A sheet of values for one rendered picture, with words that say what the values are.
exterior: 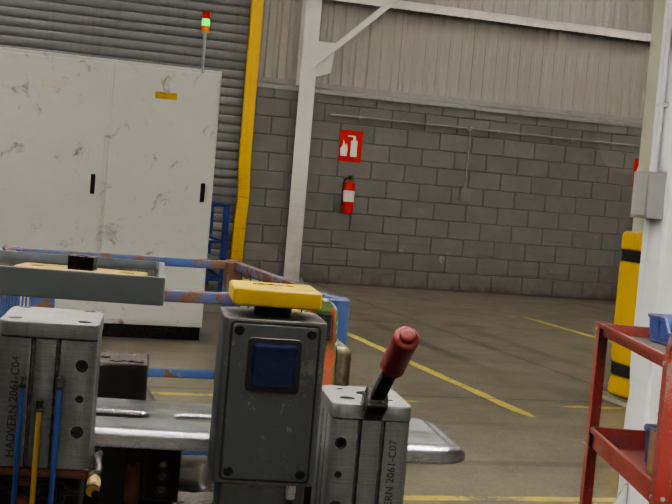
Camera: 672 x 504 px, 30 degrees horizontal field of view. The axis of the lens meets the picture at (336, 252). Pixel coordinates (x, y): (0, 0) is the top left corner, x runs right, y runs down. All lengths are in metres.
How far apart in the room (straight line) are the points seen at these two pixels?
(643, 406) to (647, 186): 0.85
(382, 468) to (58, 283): 0.35
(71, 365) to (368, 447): 0.25
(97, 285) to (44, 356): 0.21
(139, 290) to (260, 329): 0.09
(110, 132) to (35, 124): 0.53
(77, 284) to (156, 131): 8.44
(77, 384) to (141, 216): 8.24
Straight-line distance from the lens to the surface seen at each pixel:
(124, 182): 9.20
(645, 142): 8.33
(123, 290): 0.80
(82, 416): 1.00
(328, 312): 1.36
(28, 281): 0.80
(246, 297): 0.84
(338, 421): 1.02
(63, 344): 1.00
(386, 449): 1.03
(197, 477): 3.50
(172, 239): 9.27
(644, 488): 3.22
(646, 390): 5.00
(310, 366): 0.85
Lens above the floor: 1.23
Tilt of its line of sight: 3 degrees down
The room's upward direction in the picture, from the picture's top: 5 degrees clockwise
